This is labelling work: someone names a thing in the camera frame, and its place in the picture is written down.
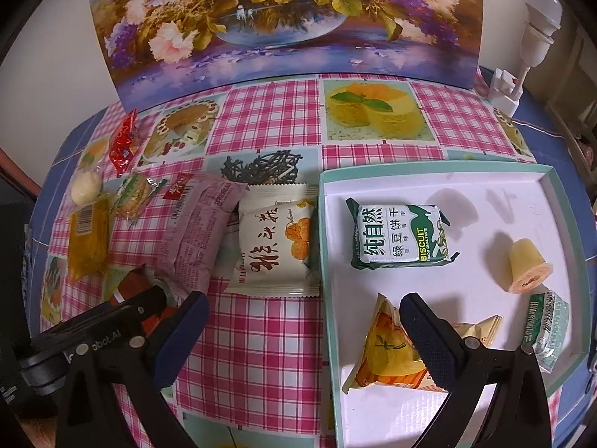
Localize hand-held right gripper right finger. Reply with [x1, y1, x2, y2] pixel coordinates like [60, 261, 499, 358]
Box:
[398, 293, 553, 448]

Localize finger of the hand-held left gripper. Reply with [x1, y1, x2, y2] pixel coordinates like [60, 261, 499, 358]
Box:
[109, 286, 169, 323]
[156, 307, 182, 337]

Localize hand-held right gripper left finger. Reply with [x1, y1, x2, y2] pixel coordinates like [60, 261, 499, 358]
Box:
[56, 290, 210, 448]

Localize red orange snack packet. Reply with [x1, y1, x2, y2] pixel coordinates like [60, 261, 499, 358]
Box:
[112, 266, 180, 337]

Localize orange yellow snack packet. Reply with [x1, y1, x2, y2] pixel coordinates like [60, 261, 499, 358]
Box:
[342, 293, 504, 395]

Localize green biscuit packet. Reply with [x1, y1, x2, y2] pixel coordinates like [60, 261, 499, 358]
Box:
[522, 290, 571, 374]
[345, 197, 460, 271]

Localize round cake green packet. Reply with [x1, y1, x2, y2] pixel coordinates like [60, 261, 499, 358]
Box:
[112, 172, 169, 220]

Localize small red snack packet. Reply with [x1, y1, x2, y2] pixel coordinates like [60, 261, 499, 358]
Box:
[163, 172, 194, 201]

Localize yellow jelly cup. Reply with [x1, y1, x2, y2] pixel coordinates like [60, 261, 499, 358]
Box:
[506, 238, 553, 296]

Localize teal cardboard tray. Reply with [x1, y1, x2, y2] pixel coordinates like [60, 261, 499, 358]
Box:
[318, 159, 593, 448]

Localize checked tablecloth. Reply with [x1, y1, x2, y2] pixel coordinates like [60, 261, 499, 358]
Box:
[28, 68, 597, 448]

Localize pink snack packet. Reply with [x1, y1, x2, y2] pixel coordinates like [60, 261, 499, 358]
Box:
[154, 172, 250, 295]

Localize white packet orange print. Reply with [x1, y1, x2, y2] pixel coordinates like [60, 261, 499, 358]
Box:
[223, 184, 322, 298]

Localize white round snack clear wrapper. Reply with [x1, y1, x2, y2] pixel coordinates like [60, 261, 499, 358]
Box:
[70, 165, 104, 206]

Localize white power strip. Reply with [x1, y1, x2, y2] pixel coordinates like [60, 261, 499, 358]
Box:
[487, 68, 523, 117]

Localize white wooden chair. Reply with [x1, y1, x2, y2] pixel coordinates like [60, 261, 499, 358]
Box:
[546, 23, 597, 183]

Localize flower painting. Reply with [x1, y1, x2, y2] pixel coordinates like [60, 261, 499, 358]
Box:
[85, 0, 482, 115]

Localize white bulb lamp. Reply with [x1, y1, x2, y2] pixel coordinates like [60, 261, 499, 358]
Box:
[510, 0, 563, 99]

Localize brown wooden rail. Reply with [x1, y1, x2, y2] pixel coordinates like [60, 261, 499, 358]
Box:
[0, 147, 43, 199]

